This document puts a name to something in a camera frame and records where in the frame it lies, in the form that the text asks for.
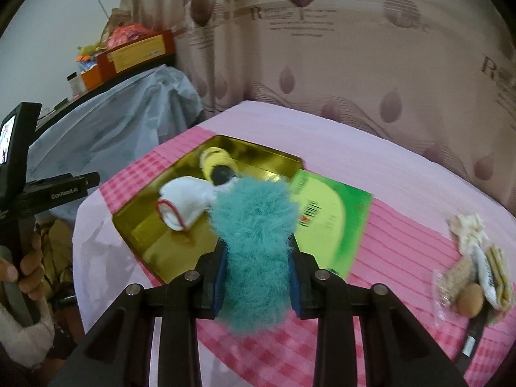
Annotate white sock with red trim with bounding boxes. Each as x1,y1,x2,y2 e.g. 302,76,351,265
157,175,216,232

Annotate red box with yellow label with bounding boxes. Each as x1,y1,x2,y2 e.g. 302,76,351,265
96,28,177,81

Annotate clear plastic packet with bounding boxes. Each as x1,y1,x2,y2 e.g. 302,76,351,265
432,256,472,325

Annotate orange plastic bag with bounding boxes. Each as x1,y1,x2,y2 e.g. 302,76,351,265
109,24,150,47

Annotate small white bottle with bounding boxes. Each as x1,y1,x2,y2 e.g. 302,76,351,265
66,72,83,98

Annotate beige leaf print curtain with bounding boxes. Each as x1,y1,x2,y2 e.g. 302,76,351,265
119,0,516,206

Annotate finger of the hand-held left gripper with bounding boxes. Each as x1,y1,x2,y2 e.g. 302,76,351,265
70,171,101,190

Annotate person's left hand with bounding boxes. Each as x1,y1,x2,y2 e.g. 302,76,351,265
0,231,45,301

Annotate yellow and black sock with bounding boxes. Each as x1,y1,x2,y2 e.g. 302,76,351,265
199,147,243,186

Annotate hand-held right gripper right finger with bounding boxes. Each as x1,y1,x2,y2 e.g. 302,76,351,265
288,242,470,387

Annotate green tissue box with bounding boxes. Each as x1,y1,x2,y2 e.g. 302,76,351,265
288,169,373,281

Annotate person's left forearm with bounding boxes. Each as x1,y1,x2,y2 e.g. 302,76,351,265
0,290,55,367

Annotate small orange box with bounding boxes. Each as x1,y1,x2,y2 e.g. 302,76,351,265
81,64,101,91

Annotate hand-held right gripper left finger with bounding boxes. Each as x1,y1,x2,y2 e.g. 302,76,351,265
48,246,226,387

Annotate teal fluffy scrunchie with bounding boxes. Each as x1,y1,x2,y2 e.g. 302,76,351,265
207,175,301,337

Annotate yellow green toy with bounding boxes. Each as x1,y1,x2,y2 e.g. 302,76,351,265
76,42,105,59

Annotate pastel patterned sock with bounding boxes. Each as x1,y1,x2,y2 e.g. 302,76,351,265
481,246,514,323

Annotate cream ruffled hair bow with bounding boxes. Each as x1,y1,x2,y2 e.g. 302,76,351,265
447,213,486,254

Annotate grey plastic cover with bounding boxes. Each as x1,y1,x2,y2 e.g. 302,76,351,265
26,64,204,186

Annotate gold metal tin tray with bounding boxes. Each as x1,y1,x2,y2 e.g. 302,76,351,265
112,135,305,285

